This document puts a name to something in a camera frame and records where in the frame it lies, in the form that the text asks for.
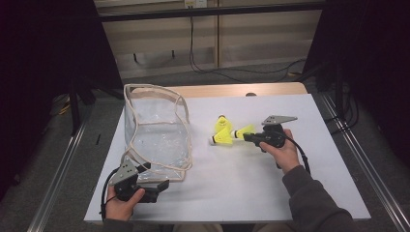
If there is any person's right hand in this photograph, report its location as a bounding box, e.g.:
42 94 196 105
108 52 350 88
259 129 302 175

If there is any dark curtain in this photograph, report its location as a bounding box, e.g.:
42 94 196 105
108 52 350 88
303 0 410 167
0 0 124 197

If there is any left hand-held gripper cable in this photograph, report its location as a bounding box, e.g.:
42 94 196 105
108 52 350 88
100 166 121 220

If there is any hand-held gripper cable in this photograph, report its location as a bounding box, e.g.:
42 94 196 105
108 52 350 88
283 133 312 176
100 166 121 220

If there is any white table sheet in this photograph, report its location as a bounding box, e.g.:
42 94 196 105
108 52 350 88
83 93 371 225

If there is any white wall socket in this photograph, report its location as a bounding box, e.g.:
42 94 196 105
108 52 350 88
184 0 208 9

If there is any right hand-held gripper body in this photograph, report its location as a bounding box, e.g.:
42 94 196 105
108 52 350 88
255 115 299 149

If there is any clear plastic bag beige trim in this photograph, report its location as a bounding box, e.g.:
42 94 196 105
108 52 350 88
119 83 193 184

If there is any black horizontal bar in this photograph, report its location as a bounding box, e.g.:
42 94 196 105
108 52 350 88
96 1 327 23

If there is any person's left hand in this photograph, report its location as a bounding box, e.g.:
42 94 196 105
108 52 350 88
104 186 146 222

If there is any long black wall cable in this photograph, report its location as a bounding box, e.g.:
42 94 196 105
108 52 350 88
188 15 308 83

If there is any bundle of black floor cables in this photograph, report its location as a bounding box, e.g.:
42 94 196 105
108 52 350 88
323 93 361 134

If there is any right hand-held gripper cable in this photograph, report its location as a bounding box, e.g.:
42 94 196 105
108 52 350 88
283 133 312 176

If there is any yellow floor cable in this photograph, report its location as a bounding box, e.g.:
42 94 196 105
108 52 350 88
57 100 72 116

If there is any aluminium floor rail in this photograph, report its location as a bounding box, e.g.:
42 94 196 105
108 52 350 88
27 124 86 232
320 93 410 232

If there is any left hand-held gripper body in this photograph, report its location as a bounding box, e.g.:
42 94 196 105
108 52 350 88
109 159 159 204

